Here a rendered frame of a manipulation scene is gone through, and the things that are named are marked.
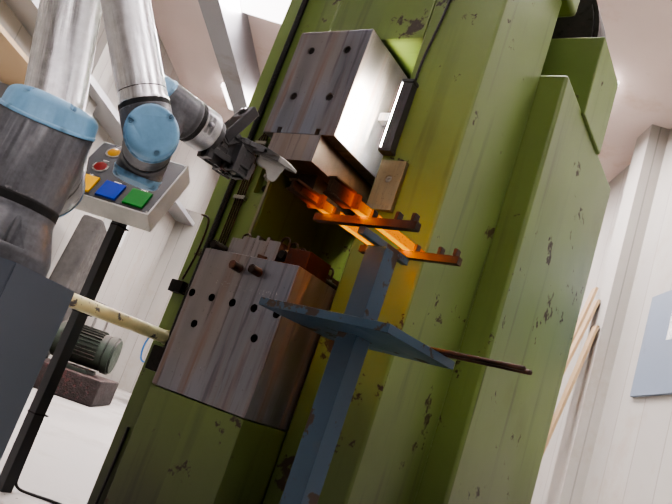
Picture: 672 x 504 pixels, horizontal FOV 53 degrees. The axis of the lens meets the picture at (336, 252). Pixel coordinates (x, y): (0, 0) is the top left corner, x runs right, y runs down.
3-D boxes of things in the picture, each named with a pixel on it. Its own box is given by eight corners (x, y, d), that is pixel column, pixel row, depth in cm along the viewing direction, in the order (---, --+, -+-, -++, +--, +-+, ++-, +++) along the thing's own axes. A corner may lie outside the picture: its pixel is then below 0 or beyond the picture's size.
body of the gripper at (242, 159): (229, 181, 152) (189, 155, 143) (242, 147, 154) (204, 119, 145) (252, 182, 147) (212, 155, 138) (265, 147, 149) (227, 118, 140)
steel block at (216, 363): (244, 418, 182) (299, 265, 193) (151, 382, 204) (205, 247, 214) (343, 447, 227) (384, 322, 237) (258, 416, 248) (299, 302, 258)
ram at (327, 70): (356, 137, 208) (395, 27, 217) (262, 131, 230) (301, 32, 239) (411, 196, 241) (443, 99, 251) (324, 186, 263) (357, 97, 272)
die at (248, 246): (272, 265, 205) (282, 239, 207) (225, 255, 217) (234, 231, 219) (339, 307, 239) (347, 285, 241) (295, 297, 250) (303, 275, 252)
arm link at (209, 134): (188, 104, 143) (216, 101, 136) (204, 116, 146) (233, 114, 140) (172, 141, 141) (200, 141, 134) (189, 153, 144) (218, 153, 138)
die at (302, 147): (311, 161, 214) (321, 135, 216) (263, 157, 225) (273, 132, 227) (371, 216, 247) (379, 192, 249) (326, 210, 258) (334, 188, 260)
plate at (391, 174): (390, 210, 206) (406, 161, 210) (365, 207, 212) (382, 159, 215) (392, 213, 208) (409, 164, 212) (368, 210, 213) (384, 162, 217)
